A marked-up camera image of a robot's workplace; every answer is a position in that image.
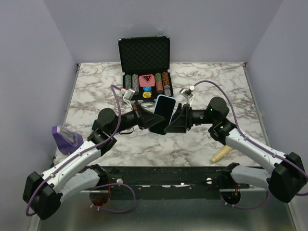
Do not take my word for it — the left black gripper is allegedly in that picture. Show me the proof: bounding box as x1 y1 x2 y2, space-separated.
110 102 165 136

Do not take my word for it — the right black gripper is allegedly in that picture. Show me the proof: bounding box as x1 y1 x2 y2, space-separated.
163 103 216 134

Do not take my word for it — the black smartphone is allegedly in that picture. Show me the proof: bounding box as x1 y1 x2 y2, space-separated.
149 95 176 135

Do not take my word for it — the light blue phone case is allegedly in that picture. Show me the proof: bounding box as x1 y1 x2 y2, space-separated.
154 95 176 127

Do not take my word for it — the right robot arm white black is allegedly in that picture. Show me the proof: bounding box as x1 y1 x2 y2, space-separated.
165 97 308 203

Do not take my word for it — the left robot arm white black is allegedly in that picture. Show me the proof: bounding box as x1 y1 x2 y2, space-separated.
22 103 165 220

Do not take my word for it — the black aluminium poker chip case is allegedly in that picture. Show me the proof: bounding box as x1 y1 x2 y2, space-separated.
118 36 174 102

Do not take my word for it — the yellow dealer button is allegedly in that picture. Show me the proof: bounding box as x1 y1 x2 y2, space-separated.
142 91 152 98

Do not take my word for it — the blue dealer button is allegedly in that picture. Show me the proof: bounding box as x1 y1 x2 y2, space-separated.
142 86 152 92

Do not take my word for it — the pink card deck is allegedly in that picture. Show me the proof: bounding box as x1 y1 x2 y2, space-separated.
139 74 155 87

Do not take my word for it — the purple plastic card holder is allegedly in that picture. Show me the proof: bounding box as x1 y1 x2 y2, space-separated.
51 126 84 155

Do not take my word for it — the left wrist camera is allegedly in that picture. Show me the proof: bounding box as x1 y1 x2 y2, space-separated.
120 88 135 109

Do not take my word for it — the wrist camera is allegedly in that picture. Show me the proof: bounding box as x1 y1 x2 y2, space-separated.
180 85 195 106
120 88 135 109

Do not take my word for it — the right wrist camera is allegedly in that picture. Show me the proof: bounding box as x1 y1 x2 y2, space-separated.
180 85 195 106

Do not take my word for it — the beige wooden handle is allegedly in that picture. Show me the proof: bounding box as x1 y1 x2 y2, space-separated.
210 146 233 164

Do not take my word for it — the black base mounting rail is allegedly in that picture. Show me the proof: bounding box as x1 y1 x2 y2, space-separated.
86 162 251 200

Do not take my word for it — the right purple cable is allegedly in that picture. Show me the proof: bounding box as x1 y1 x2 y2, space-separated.
190 80 308 195

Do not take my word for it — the purple cable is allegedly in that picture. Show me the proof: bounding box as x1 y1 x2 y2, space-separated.
190 80 308 195
25 84 126 217

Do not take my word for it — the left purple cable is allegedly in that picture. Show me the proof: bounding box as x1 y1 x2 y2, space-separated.
25 84 126 217

